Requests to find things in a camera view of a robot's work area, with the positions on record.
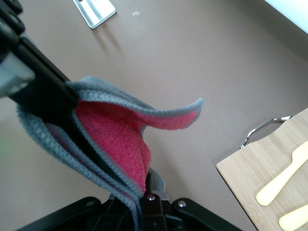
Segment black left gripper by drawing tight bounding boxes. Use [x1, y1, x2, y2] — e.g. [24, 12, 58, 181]
[0, 0, 79, 123]

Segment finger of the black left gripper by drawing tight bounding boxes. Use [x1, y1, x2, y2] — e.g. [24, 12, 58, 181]
[64, 113, 143, 197]

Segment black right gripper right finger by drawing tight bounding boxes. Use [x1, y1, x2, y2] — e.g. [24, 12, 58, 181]
[141, 172, 241, 231]

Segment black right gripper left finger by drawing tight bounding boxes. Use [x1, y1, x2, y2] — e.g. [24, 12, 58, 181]
[24, 196, 140, 231]

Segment grey and pink microfibre cloth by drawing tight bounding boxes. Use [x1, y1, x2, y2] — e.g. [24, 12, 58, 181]
[16, 76, 205, 231]

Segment bamboo cutting board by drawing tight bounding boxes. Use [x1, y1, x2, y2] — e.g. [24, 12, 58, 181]
[216, 108, 308, 231]

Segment yellow plastic knife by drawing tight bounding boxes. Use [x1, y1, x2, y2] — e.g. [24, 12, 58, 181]
[256, 141, 308, 206]

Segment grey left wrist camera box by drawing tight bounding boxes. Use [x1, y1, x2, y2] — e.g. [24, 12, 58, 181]
[0, 53, 36, 99]

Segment metal wire handle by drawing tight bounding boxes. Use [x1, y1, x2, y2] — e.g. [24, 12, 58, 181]
[239, 115, 293, 149]

